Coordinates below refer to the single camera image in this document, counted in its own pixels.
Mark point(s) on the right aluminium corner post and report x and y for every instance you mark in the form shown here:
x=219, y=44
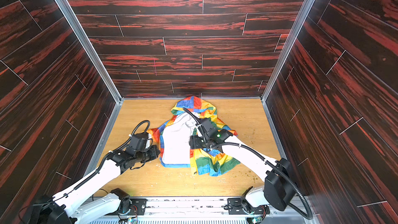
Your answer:
x=293, y=34

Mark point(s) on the left aluminium corner post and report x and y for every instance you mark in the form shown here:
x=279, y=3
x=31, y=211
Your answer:
x=83, y=38

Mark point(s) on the aluminium front rail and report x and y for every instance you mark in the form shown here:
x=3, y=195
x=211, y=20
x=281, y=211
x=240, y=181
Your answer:
x=190, y=210

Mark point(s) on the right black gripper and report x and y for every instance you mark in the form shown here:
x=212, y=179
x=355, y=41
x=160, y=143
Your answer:
x=195, y=141

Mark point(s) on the aluminium corner post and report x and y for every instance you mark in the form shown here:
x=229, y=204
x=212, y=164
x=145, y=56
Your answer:
x=293, y=34
x=83, y=38

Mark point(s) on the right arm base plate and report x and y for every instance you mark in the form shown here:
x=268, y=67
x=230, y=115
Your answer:
x=237, y=206

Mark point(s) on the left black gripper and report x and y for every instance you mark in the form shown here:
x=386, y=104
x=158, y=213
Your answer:
x=152, y=152

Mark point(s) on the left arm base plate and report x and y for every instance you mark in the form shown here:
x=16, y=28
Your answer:
x=130, y=207

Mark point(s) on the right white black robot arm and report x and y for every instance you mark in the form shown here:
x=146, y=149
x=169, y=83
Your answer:
x=276, y=191

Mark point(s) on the rainbow striped hooded jacket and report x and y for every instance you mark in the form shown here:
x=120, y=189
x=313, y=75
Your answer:
x=174, y=136

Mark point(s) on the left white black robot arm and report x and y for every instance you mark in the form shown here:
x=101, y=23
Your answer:
x=67, y=206

